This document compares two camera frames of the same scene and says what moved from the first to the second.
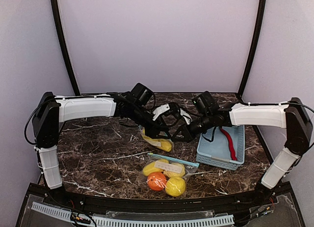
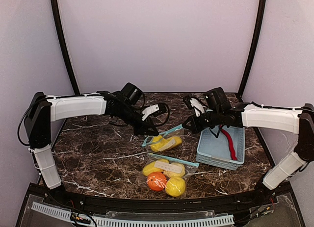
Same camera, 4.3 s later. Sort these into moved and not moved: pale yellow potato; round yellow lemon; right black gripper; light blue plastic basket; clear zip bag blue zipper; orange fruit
Moved: right black gripper
Not moved: clear zip bag blue zipper; orange fruit; light blue plastic basket; pale yellow potato; round yellow lemon
